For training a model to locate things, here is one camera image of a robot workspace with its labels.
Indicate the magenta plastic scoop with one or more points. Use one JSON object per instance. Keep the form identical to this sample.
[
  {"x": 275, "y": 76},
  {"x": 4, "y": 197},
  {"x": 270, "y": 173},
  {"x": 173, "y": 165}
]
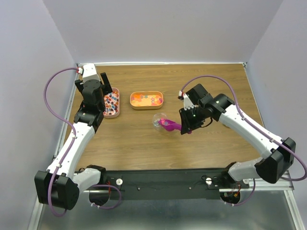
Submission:
[{"x": 170, "y": 125}]

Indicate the orange tray of star candies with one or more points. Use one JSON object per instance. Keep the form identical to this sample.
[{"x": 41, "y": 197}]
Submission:
[{"x": 146, "y": 100}]

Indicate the pink tray of lollipops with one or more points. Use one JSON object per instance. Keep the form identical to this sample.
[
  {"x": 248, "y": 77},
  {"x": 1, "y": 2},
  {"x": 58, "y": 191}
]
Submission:
[{"x": 112, "y": 103}]

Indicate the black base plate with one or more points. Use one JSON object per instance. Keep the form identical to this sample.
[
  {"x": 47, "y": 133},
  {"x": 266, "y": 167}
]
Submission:
[{"x": 205, "y": 183}]

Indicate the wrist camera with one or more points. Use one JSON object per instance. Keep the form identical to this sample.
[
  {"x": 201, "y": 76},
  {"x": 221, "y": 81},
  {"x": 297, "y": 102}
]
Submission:
[
  {"x": 88, "y": 72},
  {"x": 187, "y": 103}
]

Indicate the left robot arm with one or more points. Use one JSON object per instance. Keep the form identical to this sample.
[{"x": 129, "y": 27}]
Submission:
[{"x": 58, "y": 186}]

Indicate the aluminium frame rail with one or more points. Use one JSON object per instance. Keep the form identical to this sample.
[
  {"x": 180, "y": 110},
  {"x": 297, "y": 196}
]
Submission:
[{"x": 177, "y": 200}]

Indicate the clear plastic cup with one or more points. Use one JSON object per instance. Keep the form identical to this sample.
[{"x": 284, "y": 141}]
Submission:
[{"x": 156, "y": 118}]

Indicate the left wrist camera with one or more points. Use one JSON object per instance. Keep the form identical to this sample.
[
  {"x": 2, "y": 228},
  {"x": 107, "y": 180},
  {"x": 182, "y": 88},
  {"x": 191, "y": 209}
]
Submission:
[{"x": 88, "y": 72}]

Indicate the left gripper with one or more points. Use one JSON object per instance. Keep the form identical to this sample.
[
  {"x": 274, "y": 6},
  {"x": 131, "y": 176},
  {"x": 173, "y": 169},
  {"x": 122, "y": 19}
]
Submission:
[{"x": 106, "y": 87}]

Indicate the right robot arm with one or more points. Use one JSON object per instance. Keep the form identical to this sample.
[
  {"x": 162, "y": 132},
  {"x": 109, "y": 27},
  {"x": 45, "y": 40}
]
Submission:
[{"x": 275, "y": 157}]

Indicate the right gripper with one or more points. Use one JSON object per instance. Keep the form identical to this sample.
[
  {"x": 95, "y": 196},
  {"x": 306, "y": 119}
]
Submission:
[{"x": 186, "y": 124}]

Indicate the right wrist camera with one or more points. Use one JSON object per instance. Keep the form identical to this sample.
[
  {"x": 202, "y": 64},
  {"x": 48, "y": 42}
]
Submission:
[{"x": 187, "y": 103}]

